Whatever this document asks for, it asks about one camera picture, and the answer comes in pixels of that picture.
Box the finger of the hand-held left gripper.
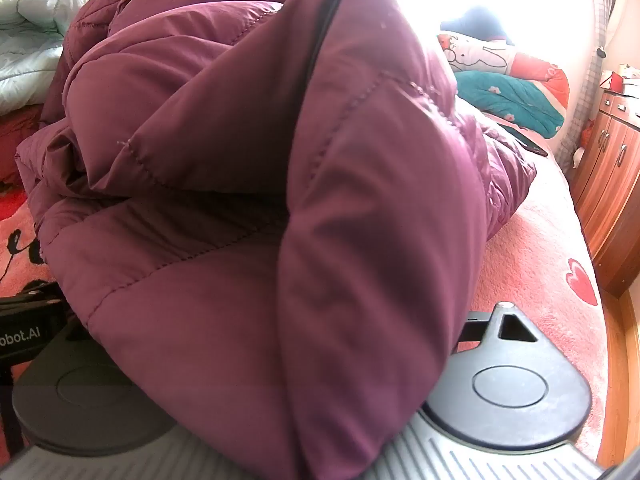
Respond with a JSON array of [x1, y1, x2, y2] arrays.
[[0, 284, 65, 312]]

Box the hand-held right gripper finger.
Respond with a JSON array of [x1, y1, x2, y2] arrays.
[[452, 301, 542, 356]]

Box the purple quilted down jacket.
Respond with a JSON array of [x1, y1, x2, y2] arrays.
[[15, 0, 538, 480]]

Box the pink printed bed blanket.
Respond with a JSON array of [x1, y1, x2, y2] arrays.
[[0, 105, 613, 471]]

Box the dark red down jacket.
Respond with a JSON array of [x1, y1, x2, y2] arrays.
[[0, 104, 56, 186]]

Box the black phone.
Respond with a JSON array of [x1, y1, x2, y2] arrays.
[[497, 126, 549, 157]]

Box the wooden cabinet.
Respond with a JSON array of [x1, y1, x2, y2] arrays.
[[570, 87, 640, 296]]

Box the teal orange rabbit blanket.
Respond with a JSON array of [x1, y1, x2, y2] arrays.
[[437, 32, 571, 138]]

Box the light blue down jacket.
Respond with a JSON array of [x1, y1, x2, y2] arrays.
[[0, 0, 93, 118]]

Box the red and white box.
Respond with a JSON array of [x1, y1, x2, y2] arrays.
[[599, 64, 640, 97]]

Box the dark cloth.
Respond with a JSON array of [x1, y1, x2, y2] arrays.
[[440, 6, 523, 43]]

